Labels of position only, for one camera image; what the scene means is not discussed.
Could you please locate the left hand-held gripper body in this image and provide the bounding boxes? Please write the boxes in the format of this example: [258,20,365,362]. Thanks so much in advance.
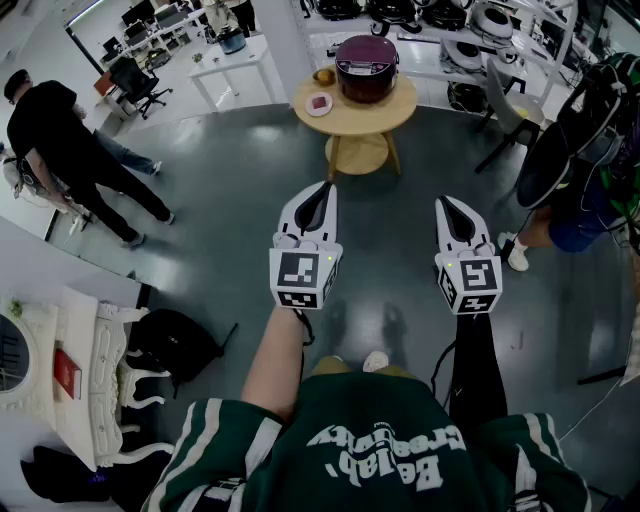
[268,230,344,311]

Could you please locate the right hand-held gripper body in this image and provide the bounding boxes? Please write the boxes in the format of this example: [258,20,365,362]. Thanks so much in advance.
[433,242,503,316]

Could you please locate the black office chair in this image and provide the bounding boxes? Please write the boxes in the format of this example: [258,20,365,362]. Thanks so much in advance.
[108,56,174,120]

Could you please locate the black backpack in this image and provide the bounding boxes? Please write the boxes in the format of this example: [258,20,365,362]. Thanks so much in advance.
[126,308,239,400]

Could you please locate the purple rice cooker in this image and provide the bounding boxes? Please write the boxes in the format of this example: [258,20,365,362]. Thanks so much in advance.
[334,34,400,105]

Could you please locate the red book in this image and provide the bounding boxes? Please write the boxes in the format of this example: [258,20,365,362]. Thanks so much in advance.
[52,348,83,400]

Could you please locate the black bag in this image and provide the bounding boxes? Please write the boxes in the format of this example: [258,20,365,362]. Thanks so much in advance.
[19,444,171,512]

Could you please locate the round wooden side table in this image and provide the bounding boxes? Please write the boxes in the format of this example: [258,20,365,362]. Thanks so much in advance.
[292,63,418,177]

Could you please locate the person's right forearm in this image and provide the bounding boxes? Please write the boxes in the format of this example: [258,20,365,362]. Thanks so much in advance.
[448,310,509,432]

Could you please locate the white ornate dresser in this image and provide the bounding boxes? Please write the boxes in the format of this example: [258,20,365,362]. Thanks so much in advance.
[0,287,174,471]

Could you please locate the pale frying pan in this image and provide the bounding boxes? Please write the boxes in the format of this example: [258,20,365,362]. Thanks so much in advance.
[509,97,546,127]

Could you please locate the person's white shoe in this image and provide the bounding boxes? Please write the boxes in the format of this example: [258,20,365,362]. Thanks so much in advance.
[362,350,390,374]

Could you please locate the white desks with monitors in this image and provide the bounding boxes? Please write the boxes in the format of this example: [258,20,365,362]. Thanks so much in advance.
[102,0,207,69]

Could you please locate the white rectangular table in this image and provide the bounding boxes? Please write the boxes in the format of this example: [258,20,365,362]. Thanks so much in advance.
[188,33,281,114]

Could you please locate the grey chair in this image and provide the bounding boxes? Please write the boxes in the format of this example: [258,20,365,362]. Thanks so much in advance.
[474,58,546,174]

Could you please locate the white metal shelf rack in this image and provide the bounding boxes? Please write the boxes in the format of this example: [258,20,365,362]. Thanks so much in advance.
[292,0,581,109]

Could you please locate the black floor stand bar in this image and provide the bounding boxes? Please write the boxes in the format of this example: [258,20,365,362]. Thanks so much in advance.
[577,364,629,386]

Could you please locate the person's left forearm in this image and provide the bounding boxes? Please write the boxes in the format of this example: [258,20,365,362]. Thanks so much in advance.
[241,303,307,422]

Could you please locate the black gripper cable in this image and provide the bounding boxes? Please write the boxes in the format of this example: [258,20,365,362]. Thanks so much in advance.
[430,339,459,409]

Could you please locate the black equipment box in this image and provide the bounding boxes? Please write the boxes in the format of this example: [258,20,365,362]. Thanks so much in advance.
[446,82,489,114]

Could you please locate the person's khaki shorts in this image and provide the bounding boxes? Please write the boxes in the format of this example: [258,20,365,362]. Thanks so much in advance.
[309,354,419,379]

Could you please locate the oval white framed mirror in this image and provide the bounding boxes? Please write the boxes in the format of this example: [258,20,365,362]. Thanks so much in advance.
[0,298,40,409]

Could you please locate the rack of black and white helmets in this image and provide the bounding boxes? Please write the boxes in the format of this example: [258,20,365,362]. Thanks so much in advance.
[299,0,529,74]

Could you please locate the person's green printed shirt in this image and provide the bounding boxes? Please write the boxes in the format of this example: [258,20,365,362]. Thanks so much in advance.
[144,372,594,512]

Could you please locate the black wrist strap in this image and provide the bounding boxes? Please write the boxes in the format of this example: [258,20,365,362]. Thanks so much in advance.
[294,308,315,346]

